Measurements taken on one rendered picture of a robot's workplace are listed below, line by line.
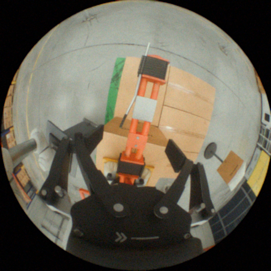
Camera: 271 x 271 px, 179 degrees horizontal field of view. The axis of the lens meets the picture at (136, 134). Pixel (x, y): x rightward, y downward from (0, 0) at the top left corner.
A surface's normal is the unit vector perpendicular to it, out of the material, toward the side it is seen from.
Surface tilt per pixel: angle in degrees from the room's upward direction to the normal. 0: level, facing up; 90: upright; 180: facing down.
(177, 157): 90
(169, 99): 0
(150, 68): 0
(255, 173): 90
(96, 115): 0
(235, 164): 90
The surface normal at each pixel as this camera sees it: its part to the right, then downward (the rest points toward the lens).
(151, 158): 0.00, 0.34
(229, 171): -0.80, -0.56
